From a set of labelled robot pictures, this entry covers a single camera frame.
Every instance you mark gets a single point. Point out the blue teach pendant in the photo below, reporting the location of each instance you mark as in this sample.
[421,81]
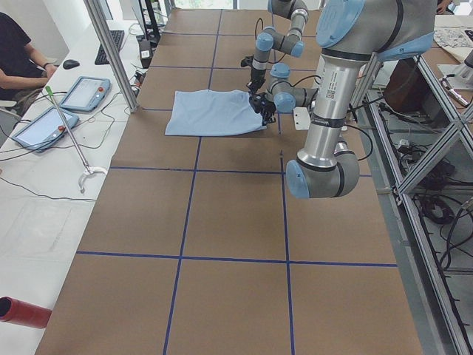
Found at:
[85,94]
[42,132]

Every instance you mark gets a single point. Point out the light blue t-shirt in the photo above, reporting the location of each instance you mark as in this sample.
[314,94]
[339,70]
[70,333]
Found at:
[211,113]

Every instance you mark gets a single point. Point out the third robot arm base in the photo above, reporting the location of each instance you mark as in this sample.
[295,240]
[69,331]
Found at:
[457,77]

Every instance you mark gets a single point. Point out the far blue teach pendant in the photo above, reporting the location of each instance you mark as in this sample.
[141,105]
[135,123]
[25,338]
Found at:
[85,94]

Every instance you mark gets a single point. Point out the aluminium frame post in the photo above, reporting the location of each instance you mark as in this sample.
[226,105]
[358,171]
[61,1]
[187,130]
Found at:
[101,27]

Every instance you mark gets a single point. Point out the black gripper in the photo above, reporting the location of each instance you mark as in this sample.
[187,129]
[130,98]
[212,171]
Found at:
[256,77]
[264,107]

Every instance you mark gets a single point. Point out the aluminium side frame rack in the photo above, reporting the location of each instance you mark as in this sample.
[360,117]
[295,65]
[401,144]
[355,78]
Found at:
[420,117]

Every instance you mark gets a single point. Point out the black box with label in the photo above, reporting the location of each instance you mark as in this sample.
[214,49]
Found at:
[146,53]

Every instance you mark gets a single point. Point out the seated person's forearm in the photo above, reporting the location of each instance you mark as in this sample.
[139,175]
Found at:
[20,82]

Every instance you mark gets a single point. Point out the black computer mouse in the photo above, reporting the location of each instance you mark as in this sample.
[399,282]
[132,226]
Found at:
[70,64]

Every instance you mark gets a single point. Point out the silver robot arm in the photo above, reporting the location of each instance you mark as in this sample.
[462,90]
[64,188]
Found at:
[269,39]
[349,34]

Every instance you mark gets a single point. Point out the near blue teach pendant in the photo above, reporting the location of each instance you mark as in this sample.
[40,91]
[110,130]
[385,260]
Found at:
[42,132]

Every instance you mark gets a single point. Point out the red cylinder bottle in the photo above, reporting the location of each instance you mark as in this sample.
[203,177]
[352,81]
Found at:
[23,313]

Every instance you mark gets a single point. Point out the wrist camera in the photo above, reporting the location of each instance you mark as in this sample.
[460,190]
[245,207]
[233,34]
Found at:
[247,61]

